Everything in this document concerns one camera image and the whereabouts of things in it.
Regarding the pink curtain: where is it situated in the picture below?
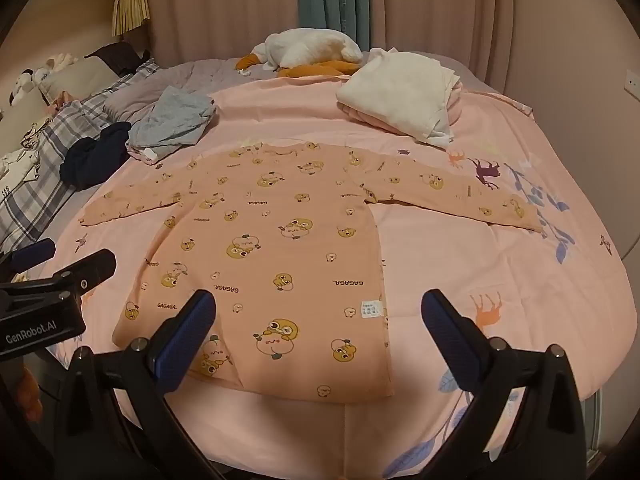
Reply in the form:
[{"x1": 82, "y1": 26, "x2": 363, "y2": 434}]
[{"x1": 142, "y1": 0, "x2": 621, "y2": 101}]

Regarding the white goose plush toy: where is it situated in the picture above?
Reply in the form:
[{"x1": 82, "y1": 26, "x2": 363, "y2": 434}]
[{"x1": 235, "y1": 29, "x2": 365, "y2": 79}]

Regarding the grey garment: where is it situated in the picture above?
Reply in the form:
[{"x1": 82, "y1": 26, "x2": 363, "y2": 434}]
[{"x1": 126, "y1": 85, "x2": 218, "y2": 163}]

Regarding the pink animal print bed sheet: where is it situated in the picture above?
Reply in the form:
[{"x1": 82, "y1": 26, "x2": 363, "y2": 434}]
[{"x1": 57, "y1": 60, "x2": 631, "y2": 480}]

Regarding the white printed pillow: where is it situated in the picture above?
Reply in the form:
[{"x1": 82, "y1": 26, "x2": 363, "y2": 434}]
[{"x1": 0, "y1": 105, "x2": 56, "y2": 196}]

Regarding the dark navy garment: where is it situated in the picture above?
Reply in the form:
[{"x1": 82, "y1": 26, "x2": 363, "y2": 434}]
[{"x1": 60, "y1": 121, "x2": 133, "y2": 188}]

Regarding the plaid quilt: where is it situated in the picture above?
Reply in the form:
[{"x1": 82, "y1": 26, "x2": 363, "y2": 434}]
[{"x1": 0, "y1": 57, "x2": 161, "y2": 256}]

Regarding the white dog plush toy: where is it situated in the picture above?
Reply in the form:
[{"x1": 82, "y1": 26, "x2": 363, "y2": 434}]
[{"x1": 10, "y1": 55, "x2": 78, "y2": 108}]

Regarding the beige pillow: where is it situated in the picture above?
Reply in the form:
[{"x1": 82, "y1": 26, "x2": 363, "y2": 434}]
[{"x1": 37, "y1": 55, "x2": 121, "y2": 106}]

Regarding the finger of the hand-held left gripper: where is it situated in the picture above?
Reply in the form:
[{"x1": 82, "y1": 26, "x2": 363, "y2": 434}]
[
  {"x1": 0, "y1": 249, "x2": 117, "y2": 313},
  {"x1": 0, "y1": 238, "x2": 57, "y2": 282}
]

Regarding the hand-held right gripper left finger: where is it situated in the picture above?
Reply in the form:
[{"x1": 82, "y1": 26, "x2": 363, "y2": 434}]
[{"x1": 52, "y1": 289, "x2": 226, "y2": 480}]

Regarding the orange cartoon print shirt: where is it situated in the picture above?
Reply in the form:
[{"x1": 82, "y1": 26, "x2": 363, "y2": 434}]
[{"x1": 77, "y1": 141, "x2": 546, "y2": 406}]

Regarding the grey quilt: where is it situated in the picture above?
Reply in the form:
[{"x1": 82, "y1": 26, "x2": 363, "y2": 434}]
[{"x1": 102, "y1": 58, "x2": 281, "y2": 126}]

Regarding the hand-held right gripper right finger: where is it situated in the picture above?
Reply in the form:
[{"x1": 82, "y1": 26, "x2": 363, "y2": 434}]
[{"x1": 420, "y1": 289, "x2": 588, "y2": 480}]

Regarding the dark brown pillow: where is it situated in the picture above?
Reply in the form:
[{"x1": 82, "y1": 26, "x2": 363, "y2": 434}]
[{"x1": 82, "y1": 42, "x2": 153, "y2": 76}]

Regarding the folded white blanket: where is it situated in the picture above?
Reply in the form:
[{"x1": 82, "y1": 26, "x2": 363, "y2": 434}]
[{"x1": 336, "y1": 47, "x2": 463, "y2": 150}]

